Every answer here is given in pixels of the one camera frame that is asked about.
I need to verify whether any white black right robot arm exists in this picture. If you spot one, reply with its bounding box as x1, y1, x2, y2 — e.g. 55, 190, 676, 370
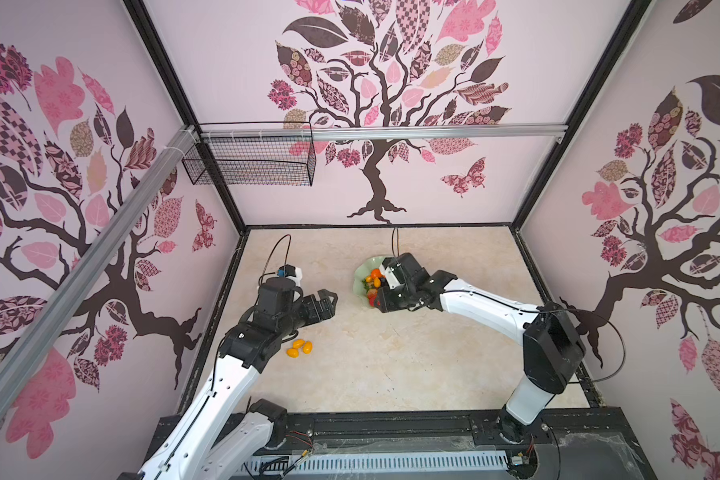
373, 253, 586, 444

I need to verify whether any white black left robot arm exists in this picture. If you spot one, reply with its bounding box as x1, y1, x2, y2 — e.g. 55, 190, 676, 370
119, 277, 338, 479

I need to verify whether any black wire basket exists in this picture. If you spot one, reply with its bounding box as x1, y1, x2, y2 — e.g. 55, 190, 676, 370
182, 120, 317, 187

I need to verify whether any red strawberry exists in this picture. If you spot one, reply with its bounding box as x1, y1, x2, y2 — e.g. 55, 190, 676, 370
367, 289, 378, 306

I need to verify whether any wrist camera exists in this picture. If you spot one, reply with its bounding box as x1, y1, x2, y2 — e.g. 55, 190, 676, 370
380, 252, 430, 292
276, 264, 303, 287

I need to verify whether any green scalloped fruit bowl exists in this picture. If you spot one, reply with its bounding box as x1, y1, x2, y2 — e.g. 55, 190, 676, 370
352, 256, 393, 305

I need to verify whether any aluminium rail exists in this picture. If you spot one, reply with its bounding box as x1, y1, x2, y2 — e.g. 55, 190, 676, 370
201, 123, 568, 141
0, 125, 196, 420

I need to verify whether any aluminium rail left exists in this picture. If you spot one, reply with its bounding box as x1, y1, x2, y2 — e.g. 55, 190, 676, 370
0, 125, 196, 420

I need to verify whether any white vented strip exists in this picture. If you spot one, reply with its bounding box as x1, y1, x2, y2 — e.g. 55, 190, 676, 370
234, 451, 508, 478

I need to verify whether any aluminium rail back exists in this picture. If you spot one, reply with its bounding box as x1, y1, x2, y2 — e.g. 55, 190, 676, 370
201, 123, 568, 141

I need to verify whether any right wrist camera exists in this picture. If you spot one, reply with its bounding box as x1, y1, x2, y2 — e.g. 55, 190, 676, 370
380, 252, 430, 292

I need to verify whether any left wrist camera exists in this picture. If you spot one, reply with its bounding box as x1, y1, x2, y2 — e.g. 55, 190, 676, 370
276, 264, 303, 287

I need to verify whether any black base frame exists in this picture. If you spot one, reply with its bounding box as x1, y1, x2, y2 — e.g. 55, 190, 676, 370
136, 406, 658, 480

